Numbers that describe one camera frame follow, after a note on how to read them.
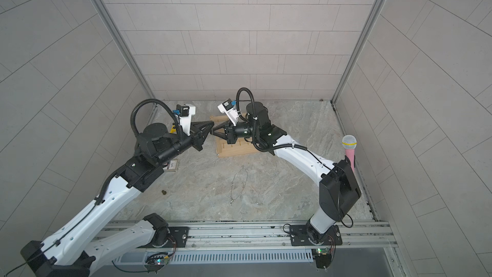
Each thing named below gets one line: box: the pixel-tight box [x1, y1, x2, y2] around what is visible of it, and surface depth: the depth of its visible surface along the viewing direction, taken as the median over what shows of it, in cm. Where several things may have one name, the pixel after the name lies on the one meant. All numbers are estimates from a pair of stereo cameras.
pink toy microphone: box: [342, 134, 358, 172], surface depth 70 cm
